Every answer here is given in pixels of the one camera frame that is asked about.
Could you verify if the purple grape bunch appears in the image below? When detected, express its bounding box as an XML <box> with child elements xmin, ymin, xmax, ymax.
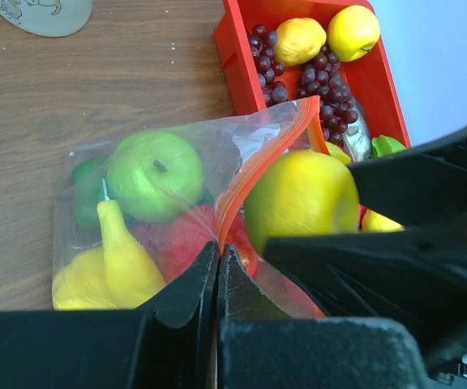
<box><xmin>246</xmin><ymin>24</ymin><xmax>289</xmax><ymax>107</ymax></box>
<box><xmin>296</xmin><ymin>44</ymin><xmax>360</xmax><ymax>145</ymax></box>

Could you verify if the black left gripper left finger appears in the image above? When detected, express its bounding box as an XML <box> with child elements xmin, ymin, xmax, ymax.
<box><xmin>0</xmin><ymin>242</ymin><xmax>219</xmax><ymax>388</ymax></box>

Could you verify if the silver toy fish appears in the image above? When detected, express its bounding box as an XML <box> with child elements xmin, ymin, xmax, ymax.
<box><xmin>342</xmin><ymin>102</ymin><xmax>372</xmax><ymax>162</ymax></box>

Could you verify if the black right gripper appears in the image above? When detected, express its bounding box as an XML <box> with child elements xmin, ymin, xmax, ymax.
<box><xmin>263</xmin><ymin>126</ymin><xmax>467</xmax><ymax>357</ymax></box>

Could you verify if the pale yellow pear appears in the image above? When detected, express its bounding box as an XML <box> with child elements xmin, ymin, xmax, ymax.
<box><xmin>360</xmin><ymin>208</ymin><xmax>405</xmax><ymax>233</ymax></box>

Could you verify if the red pomegranate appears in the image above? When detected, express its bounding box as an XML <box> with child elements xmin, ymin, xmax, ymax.
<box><xmin>133</xmin><ymin>205</ymin><xmax>259</xmax><ymax>283</ymax></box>

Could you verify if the yellow banana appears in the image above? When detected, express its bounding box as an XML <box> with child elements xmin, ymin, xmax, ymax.
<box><xmin>96</xmin><ymin>180</ymin><xmax>167</xmax><ymax>309</ymax></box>

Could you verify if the clear orange-trimmed zip bag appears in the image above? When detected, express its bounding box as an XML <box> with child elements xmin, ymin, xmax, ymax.
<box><xmin>52</xmin><ymin>97</ymin><xmax>325</xmax><ymax>310</ymax></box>

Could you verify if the green-lined floral mug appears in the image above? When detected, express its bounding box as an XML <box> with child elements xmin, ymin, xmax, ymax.
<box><xmin>0</xmin><ymin>0</ymin><xmax>93</xmax><ymax>37</ymax></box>

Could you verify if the red plastic tray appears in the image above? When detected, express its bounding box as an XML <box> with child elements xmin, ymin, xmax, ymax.
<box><xmin>214</xmin><ymin>0</ymin><xmax>410</xmax><ymax>147</ymax></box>

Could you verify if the yellow lemon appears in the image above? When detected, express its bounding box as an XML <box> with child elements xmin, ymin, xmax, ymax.
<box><xmin>274</xmin><ymin>18</ymin><xmax>327</xmax><ymax>67</ymax></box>

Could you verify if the green bell pepper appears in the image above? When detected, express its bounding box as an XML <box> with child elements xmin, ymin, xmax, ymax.
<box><xmin>71</xmin><ymin>157</ymin><xmax>106</xmax><ymax>230</ymax></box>

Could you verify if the yellow-green lemon fruit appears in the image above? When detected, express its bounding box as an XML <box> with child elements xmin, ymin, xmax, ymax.
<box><xmin>244</xmin><ymin>149</ymin><xmax>359</xmax><ymax>255</ymax></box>

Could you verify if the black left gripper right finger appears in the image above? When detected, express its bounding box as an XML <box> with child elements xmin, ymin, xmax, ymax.
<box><xmin>217</xmin><ymin>246</ymin><xmax>428</xmax><ymax>388</ymax></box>

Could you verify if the yellow bell pepper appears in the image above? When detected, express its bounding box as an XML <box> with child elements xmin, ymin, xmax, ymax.
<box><xmin>52</xmin><ymin>246</ymin><xmax>117</xmax><ymax>310</ymax></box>

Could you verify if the green apple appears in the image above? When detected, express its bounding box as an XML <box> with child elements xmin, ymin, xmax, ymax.
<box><xmin>105</xmin><ymin>130</ymin><xmax>205</xmax><ymax>223</ymax></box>

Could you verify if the yellow-green starfruit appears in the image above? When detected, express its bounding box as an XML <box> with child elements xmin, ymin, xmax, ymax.
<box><xmin>371</xmin><ymin>135</ymin><xmax>406</xmax><ymax>158</ymax></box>

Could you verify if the yellow orange fruit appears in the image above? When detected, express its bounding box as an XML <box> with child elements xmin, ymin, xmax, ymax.
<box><xmin>327</xmin><ymin>5</ymin><xmax>381</xmax><ymax>62</ymax></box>

